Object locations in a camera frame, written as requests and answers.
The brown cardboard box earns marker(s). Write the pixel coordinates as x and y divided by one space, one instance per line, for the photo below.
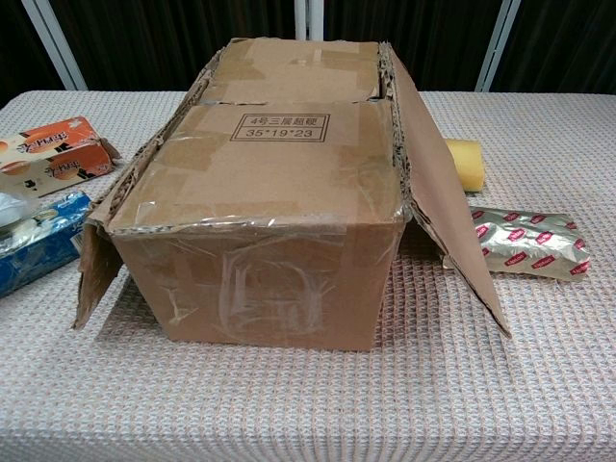
264 289

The yellow sponge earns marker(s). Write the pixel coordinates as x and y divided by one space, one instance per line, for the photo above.
469 166

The beige woven tablecloth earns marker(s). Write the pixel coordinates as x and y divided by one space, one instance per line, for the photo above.
433 385

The gold foil packet red labels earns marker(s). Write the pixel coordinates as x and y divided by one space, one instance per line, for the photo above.
529 240

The orange printed tissue box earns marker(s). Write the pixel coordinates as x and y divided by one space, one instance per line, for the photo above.
58 154

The blue plastic tissue pack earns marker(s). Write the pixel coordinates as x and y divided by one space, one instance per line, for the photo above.
38 255

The white plastic packet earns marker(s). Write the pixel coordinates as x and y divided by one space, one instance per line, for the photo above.
9 204

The white frame post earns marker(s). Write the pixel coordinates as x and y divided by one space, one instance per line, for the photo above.
309 19
495 48
53 43

